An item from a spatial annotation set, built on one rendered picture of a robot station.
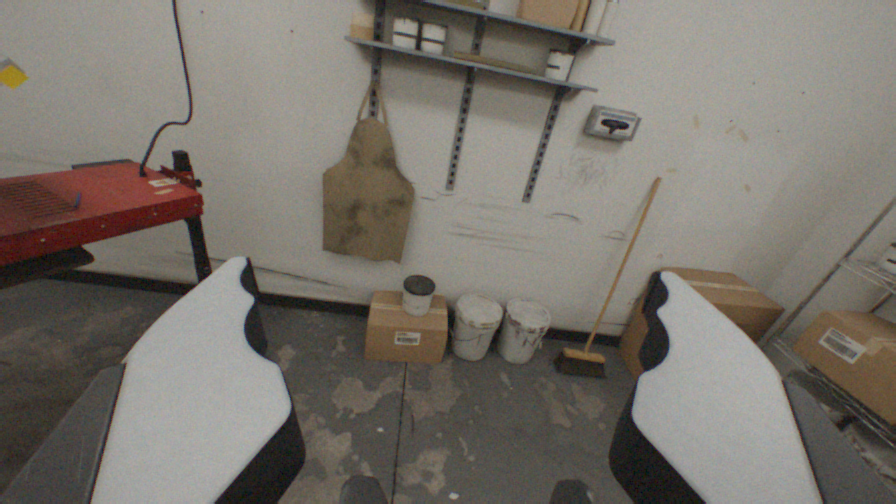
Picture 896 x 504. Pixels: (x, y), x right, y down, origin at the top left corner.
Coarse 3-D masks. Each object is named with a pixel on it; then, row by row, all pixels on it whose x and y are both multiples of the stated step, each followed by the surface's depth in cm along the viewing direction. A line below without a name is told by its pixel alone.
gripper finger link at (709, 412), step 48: (672, 288) 10; (672, 336) 8; (720, 336) 8; (672, 384) 7; (720, 384) 7; (768, 384) 7; (624, 432) 6; (672, 432) 6; (720, 432) 6; (768, 432) 6; (624, 480) 6; (672, 480) 5; (720, 480) 5; (768, 480) 5
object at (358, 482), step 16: (352, 480) 5; (368, 480) 5; (560, 480) 5; (576, 480) 5; (352, 496) 5; (368, 496) 5; (384, 496) 5; (560, 496) 5; (576, 496) 5; (592, 496) 5
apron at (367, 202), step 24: (360, 120) 180; (384, 120) 180; (360, 144) 186; (384, 144) 187; (336, 168) 191; (360, 168) 193; (384, 168) 193; (336, 192) 197; (360, 192) 200; (384, 192) 198; (408, 192) 200; (336, 216) 204; (360, 216) 207; (384, 216) 205; (408, 216) 206; (336, 240) 212; (360, 240) 215; (384, 240) 214
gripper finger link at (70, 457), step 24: (96, 384) 6; (120, 384) 6; (72, 408) 6; (96, 408) 6; (72, 432) 5; (96, 432) 5; (48, 456) 5; (72, 456) 5; (96, 456) 5; (24, 480) 5; (48, 480) 5; (72, 480) 5; (96, 480) 5
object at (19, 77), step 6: (12, 66) 80; (0, 72) 79; (6, 72) 80; (12, 72) 81; (18, 72) 81; (0, 78) 79; (6, 78) 80; (12, 78) 81; (18, 78) 82; (24, 78) 82; (6, 84) 80; (12, 84) 81; (18, 84) 82
